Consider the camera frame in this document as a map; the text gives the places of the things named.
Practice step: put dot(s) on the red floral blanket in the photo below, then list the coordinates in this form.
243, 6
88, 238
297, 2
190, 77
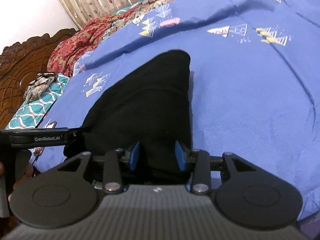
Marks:
75, 47

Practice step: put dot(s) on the black pants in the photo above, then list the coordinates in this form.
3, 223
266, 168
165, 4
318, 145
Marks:
150, 105

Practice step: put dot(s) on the blue printed bedsheet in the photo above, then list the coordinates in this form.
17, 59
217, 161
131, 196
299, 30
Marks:
250, 105

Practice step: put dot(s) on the carved wooden headboard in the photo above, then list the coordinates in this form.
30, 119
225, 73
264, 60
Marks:
22, 75

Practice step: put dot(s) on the crumpled grey floral cloth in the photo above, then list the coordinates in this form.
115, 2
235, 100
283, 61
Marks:
40, 85

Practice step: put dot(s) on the smartphone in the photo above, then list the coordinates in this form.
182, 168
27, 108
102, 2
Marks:
50, 125

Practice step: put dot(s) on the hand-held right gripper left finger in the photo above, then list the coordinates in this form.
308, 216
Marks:
134, 156

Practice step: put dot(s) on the teal patterned pillow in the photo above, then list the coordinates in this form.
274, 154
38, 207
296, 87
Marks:
35, 107

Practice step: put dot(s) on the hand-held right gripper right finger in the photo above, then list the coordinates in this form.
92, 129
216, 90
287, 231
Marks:
180, 156

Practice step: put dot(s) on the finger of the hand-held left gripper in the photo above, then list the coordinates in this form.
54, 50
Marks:
77, 133

